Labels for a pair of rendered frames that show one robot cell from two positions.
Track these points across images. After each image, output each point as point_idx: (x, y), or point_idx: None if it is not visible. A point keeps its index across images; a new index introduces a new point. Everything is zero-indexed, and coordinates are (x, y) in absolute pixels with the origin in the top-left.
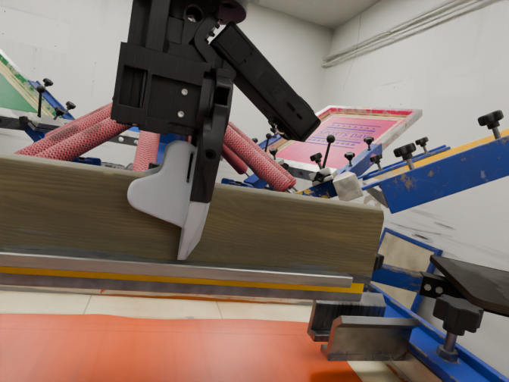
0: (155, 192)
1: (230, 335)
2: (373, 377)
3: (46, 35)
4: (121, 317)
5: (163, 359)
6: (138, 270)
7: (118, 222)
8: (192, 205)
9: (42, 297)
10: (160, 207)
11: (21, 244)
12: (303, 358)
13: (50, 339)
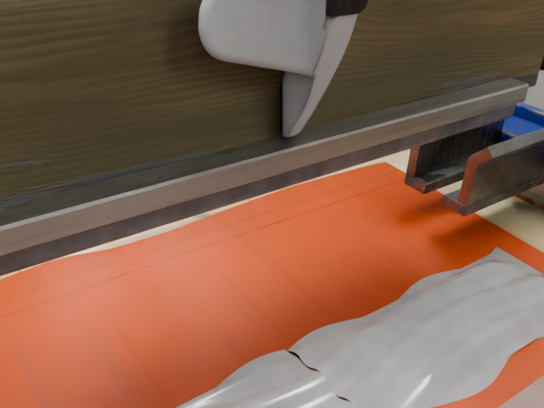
0: (254, 14)
1: (286, 223)
2: (509, 217)
3: None
4: (92, 255)
5: (224, 298)
6: (235, 178)
7: (168, 95)
8: (334, 23)
9: None
10: (267, 43)
11: None
12: (409, 223)
13: (9, 336)
